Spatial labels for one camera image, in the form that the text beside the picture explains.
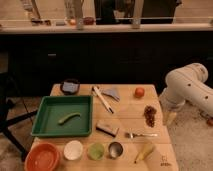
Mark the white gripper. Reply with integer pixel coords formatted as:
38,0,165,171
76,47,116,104
159,92,184,126

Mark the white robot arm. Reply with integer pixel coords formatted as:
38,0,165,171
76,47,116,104
159,63,213,126

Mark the metal cup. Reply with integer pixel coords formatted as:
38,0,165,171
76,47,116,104
108,142,123,159

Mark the bunch of dark grapes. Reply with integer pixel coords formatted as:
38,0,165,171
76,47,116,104
144,106,157,127

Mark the yellow banana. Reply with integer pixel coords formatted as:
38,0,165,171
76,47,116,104
135,143,155,163

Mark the metal fork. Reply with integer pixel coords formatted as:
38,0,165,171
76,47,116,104
125,132,158,139

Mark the grey sponge block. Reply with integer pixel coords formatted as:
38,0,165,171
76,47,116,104
96,121,119,137

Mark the grey blue cloth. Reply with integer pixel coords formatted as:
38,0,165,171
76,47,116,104
102,88,120,101

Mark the white knife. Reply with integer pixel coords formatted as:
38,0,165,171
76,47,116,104
92,86,114,114

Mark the white bowl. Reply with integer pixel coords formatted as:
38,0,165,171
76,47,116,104
63,140,83,161

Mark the black bowl with blue item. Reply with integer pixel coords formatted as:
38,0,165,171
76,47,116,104
60,79,80,95

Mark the green bean pod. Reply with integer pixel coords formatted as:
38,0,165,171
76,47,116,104
58,113,81,125

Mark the green plastic tray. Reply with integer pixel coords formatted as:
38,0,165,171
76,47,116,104
31,95,93,137

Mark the dark red bowl on counter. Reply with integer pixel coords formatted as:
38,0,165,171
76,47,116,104
83,17,95,25

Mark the orange bowl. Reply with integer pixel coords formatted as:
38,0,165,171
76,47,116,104
24,143,60,171

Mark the orange fruit on counter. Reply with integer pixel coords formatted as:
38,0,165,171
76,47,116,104
69,19,76,26

